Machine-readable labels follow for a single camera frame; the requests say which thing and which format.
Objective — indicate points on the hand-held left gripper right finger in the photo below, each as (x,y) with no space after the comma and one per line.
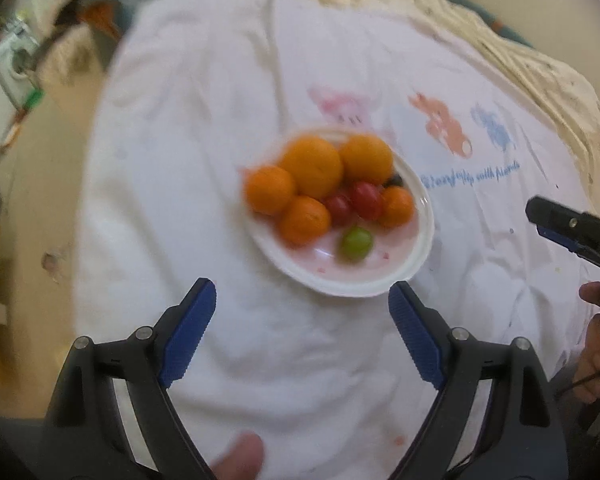
(415,340)

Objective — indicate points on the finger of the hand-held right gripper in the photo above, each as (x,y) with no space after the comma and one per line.
(560,237)

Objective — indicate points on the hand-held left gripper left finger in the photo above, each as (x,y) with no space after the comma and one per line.
(187,340)

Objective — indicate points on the white plate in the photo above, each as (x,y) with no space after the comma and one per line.
(330,272)

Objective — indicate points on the green grape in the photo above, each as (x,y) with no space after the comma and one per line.
(356,243)

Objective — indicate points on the small orange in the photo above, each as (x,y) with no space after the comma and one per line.
(270,191)
(396,206)
(304,221)

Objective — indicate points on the large red cherry tomato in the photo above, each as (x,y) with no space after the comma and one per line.
(366,201)

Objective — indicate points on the small red cherry tomato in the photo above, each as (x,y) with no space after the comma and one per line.
(337,209)

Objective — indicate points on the dark grape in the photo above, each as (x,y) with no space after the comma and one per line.
(394,180)

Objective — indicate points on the person's right hand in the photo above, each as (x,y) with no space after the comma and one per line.
(594,360)

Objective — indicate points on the white animal-print blanket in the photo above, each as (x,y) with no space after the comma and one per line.
(205,185)

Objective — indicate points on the pale yellow blanket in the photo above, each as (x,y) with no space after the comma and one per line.
(530,75)

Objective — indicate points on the large orange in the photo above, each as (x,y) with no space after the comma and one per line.
(365,160)
(310,167)

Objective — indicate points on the teal mattress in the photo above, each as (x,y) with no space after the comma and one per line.
(485,12)

